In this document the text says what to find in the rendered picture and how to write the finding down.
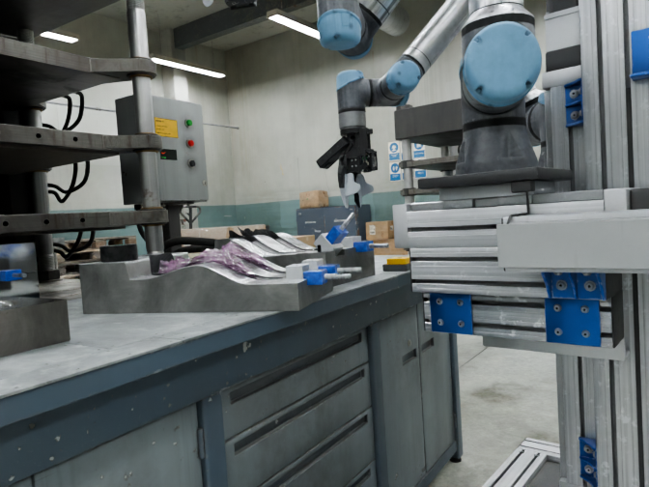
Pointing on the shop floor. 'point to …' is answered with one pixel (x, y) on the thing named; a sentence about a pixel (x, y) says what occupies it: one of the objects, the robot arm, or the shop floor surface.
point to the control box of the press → (167, 158)
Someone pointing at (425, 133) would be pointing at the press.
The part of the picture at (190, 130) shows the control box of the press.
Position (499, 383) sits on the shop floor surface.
